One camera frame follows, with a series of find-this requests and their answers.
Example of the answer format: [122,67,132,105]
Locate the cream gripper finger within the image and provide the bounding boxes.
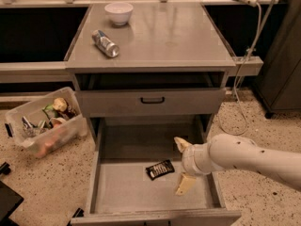
[174,137,191,153]
[175,172,197,196]

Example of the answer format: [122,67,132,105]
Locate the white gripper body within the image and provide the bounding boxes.
[182,143,220,176]

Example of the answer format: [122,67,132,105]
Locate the black rxbar chocolate bar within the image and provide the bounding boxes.
[146,160,175,180]

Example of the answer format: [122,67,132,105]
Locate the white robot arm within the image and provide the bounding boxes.
[174,134,301,191]

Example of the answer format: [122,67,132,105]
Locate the grey top drawer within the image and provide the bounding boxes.
[75,89,225,118]

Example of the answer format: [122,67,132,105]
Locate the grey open middle drawer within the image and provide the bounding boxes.
[71,115,241,226]

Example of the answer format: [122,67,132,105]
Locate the grey drawer cabinet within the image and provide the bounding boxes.
[63,1,238,226]

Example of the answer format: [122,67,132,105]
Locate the dark grey cabinet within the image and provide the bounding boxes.
[253,0,301,119]

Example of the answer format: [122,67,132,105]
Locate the silver drink can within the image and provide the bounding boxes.
[92,30,119,58]

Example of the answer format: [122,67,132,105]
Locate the snack items in bin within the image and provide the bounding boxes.
[22,97,78,137]

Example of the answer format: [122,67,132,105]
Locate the clear plastic storage bin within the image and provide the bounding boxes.
[5,87,87,158]

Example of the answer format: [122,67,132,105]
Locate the white ceramic bowl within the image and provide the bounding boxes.
[104,2,134,25]

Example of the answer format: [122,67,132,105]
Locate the black equipment base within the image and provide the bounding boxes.
[0,161,25,226]

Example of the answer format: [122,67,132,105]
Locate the white cable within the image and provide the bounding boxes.
[217,2,265,137]

